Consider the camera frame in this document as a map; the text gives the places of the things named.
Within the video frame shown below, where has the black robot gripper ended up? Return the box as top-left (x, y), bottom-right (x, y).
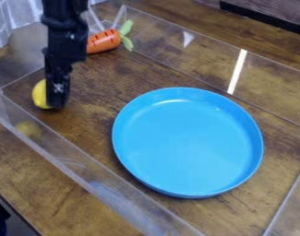
top-left (41, 0), bottom-right (88, 109)

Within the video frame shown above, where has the yellow lemon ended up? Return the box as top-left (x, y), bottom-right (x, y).
top-left (31, 79), bottom-right (51, 110)

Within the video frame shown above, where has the blue round tray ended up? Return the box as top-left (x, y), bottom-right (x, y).
top-left (112, 88), bottom-right (264, 198)

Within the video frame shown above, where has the orange toy carrot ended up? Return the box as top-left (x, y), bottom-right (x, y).
top-left (88, 19), bottom-right (134, 54)

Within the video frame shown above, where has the white patterned curtain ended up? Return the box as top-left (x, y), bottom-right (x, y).
top-left (0, 0), bottom-right (106, 49)

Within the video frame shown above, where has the clear acrylic enclosure wall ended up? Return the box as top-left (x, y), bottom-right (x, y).
top-left (0, 0), bottom-right (300, 236)

